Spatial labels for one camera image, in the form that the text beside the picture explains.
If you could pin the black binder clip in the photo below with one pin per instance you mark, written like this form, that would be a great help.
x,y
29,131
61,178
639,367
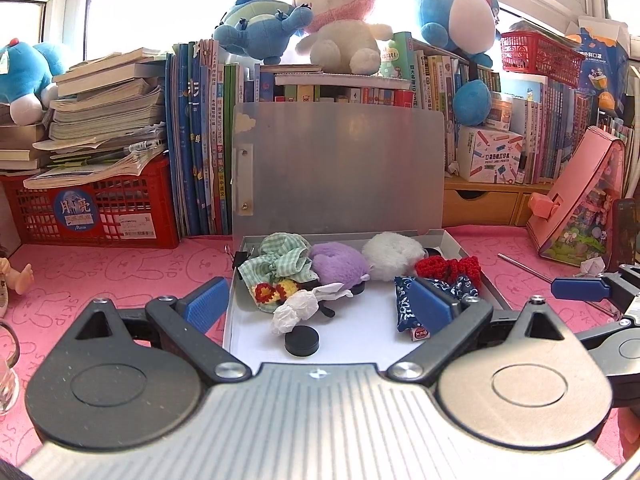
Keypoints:
x,y
240,257

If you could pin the round blue plush toy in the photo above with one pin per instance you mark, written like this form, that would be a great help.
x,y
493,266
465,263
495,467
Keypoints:
x,y
450,5

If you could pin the black round lid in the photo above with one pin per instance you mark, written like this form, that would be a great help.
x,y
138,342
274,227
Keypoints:
x,y
302,342

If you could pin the large red plastic basket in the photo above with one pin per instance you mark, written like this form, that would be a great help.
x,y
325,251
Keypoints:
x,y
140,195

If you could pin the row of thin picture books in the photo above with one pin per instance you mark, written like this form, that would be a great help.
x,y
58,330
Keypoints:
x,y
610,122

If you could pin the white printed carton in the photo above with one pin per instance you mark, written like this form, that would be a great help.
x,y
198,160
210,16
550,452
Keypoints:
x,y
490,160

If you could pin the red crochet piece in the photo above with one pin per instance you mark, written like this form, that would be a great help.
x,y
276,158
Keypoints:
x,y
440,266

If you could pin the purple plush puff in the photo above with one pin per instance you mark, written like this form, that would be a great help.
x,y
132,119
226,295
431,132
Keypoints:
x,y
335,265

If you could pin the pink white bunny plush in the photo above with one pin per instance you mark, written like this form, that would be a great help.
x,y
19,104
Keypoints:
x,y
340,45

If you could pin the pink house-shaped case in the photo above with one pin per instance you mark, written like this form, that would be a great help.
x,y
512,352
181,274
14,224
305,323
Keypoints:
x,y
575,185

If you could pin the white folded paper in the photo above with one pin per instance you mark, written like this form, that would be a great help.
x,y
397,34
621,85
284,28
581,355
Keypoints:
x,y
592,266

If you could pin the row of colourful books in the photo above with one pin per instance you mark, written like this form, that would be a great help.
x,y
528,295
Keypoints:
x,y
380,95

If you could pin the green checkered cloth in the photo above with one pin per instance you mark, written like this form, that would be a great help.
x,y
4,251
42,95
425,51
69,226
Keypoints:
x,y
280,255

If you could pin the white file box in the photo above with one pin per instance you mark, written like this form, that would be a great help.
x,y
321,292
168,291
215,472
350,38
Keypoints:
x,y
350,170

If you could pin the clear glass mug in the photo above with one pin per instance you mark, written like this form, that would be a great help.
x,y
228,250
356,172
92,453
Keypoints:
x,y
7,385

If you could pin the row of textbooks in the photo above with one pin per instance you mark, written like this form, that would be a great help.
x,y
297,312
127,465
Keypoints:
x,y
555,125

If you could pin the row of thin blue books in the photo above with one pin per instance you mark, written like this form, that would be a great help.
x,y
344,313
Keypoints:
x,y
195,135

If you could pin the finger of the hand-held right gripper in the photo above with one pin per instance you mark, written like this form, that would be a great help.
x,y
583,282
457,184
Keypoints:
x,y
580,289

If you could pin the blue and white plush toy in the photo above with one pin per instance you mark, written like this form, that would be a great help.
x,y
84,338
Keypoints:
x,y
20,75

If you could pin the blue cartoon carton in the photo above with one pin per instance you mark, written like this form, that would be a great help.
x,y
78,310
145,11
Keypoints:
x,y
600,70

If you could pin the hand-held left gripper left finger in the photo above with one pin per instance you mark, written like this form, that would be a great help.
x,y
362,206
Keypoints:
x,y
202,305

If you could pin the blue turtle plush toy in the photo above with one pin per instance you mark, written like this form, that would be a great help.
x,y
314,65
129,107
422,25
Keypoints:
x,y
260,30

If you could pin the white plush puff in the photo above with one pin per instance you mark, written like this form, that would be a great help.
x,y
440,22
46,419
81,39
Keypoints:
x,y
392,255

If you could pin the small red plastic basket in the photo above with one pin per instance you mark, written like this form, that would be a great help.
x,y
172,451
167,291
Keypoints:
x,y
540,55

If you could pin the yellow red crochet flower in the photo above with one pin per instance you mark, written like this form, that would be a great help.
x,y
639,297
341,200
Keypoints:
x,y
280,290

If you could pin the thin metal rod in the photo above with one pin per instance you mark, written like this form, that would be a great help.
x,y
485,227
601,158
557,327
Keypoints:
x,y
525,266

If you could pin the brown-haired doll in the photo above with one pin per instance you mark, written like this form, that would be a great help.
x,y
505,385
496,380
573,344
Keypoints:
x,y
20,275

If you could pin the blue floral fabric pouch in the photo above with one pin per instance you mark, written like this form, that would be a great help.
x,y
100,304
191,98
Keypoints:
x,y
405,300

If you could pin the wooden drawer unit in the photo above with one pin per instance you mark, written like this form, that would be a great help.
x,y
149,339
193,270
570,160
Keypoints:
x,y
475,205

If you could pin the white cloth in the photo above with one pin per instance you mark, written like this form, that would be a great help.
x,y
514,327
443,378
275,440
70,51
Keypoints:
x,y
295,310

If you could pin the stack of books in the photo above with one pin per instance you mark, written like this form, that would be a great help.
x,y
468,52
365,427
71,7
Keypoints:
x,y
110,105

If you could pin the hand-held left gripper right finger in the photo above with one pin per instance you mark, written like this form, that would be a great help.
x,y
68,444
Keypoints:
x,y
435,305

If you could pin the pink bunny-print mat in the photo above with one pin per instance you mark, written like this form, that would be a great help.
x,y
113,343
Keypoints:
x,y
100,270

